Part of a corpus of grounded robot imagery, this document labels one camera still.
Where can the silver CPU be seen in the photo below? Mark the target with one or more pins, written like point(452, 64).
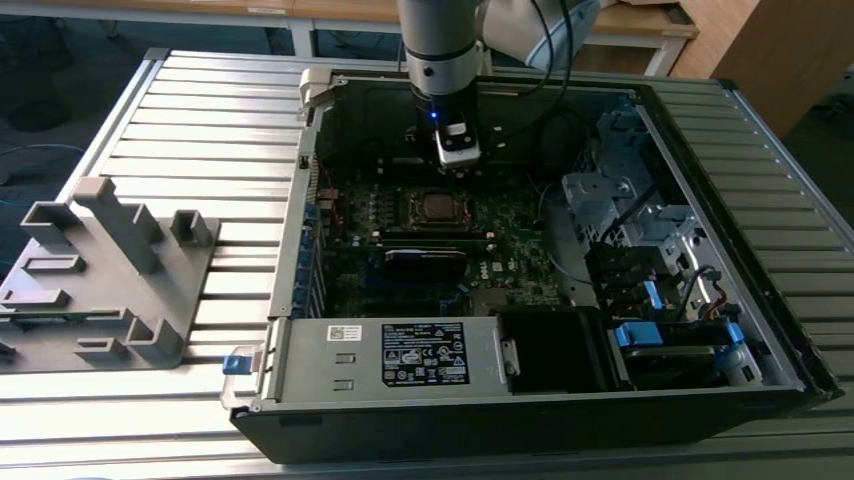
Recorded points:
point(444, 206)

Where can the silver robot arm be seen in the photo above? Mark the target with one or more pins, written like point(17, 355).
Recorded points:
point(437, 35)

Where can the CPU socket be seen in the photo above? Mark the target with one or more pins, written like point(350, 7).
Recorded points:
point(412, 226)

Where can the metal ethernet port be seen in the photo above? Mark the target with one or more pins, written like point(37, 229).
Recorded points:
point(326, 196)

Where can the black graphics card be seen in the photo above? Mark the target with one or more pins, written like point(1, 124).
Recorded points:
point(424, 264)

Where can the green motherboard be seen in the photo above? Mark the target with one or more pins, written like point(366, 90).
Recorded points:
point(521, 250)

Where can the metal drive cage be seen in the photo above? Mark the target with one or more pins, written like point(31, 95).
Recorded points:
point(601, 195)

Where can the blue plastic clip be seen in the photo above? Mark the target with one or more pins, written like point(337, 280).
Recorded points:
point(450, 300)

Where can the grey chipset heatsink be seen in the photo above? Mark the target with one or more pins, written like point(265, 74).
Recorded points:
point(488, 298)

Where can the black fan shroud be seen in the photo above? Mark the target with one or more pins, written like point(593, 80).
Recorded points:
point(554, 350)

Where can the grey power supply unit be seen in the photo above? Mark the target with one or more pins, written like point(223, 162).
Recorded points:
point(314, 360)

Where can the wooden cabinet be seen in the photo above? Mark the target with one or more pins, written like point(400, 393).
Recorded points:
point(768, 50)

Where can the blue case latch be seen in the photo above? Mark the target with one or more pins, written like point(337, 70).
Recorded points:
point(237, 365)

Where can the grey parts rack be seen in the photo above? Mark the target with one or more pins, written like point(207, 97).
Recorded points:
point(107, 290)

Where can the hard disk in blue carrier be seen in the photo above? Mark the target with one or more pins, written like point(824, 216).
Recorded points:
point(668, 360)

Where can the green RAM stick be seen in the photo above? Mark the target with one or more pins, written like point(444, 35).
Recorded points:
point(74, 316)

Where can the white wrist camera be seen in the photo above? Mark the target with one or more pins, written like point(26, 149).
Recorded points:
point(460, 147)

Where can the wooden desk white frame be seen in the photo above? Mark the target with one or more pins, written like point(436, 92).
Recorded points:
point(641, 27)
point(134, 5)

